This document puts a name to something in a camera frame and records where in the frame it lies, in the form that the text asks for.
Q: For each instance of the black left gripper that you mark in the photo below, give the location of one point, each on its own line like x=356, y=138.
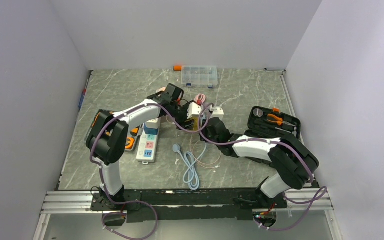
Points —
x=181, y=122

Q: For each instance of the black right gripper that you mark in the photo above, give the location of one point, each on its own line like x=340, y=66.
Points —
x=205, y=129

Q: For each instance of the light blue power strip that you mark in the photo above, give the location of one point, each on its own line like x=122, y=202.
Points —
x=204, y=115

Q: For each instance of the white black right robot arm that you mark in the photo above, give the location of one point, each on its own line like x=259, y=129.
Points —
x=294, y=163

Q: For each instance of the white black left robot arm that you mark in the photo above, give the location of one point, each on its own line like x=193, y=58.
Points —
x=108, y=134

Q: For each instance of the yellow cube socket adapter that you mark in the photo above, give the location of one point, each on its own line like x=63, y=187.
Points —
x=197, y=122

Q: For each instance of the white cube socket adapter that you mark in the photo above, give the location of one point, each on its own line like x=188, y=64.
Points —
x=153, y=124

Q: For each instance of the blue cube socket adapter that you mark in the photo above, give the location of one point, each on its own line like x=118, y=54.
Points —
x=150, y=131

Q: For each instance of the clear plastic organizer box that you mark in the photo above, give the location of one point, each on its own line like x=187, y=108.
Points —
x=203, y=76

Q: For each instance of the grey plastic tool tray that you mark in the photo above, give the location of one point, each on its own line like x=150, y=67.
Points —
x=135, y=132

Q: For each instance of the white power strip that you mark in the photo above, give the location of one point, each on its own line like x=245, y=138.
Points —
x=147, y=148

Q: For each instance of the black tool case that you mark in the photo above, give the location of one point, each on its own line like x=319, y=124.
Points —
x=270, y=123

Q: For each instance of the orange tape measure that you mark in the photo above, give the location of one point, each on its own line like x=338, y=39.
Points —
x=129, y=143

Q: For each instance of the blue red pen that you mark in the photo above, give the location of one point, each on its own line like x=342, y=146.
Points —
x=82, y=96

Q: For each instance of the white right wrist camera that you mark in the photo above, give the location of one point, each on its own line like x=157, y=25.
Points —
x=216, y=112

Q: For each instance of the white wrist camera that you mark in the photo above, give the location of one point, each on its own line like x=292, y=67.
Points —
x=216, y=112
x=194, y=110

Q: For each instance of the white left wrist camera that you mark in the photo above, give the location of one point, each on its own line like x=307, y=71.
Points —
x=194, y=110

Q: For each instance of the orange screwdriver at wall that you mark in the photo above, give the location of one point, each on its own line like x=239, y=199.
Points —
x=177, y=68

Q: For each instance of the black aluminium base frame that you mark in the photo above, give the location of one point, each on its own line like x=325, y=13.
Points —
x=179, y=204

